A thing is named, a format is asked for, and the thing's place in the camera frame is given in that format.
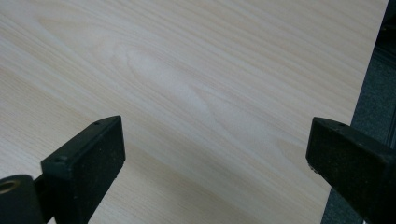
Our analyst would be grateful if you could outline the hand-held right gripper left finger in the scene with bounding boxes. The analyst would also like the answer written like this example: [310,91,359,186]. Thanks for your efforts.
[40,115,127,224]

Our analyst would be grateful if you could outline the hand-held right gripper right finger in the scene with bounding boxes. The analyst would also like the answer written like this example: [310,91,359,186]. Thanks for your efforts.
[305,117,396,224]

